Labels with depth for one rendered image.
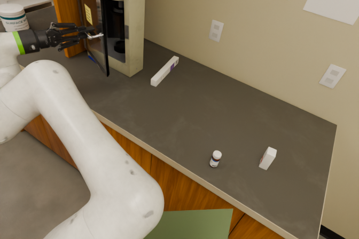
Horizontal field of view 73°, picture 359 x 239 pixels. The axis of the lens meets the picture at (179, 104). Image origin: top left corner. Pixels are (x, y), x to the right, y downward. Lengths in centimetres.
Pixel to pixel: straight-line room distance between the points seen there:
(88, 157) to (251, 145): 76
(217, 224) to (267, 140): 63
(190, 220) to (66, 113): 41
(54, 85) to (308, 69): 114
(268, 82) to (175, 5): 70
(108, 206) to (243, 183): 62
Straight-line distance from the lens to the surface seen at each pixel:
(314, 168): 120
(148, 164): 120
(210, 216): 67
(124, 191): 50
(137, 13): 122
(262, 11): 133
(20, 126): 76
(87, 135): 58
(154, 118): 113
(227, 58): 148
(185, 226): 70
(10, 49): 114
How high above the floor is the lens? 175
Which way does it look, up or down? 42 degrees down
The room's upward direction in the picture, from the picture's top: 10 degrees clockwise
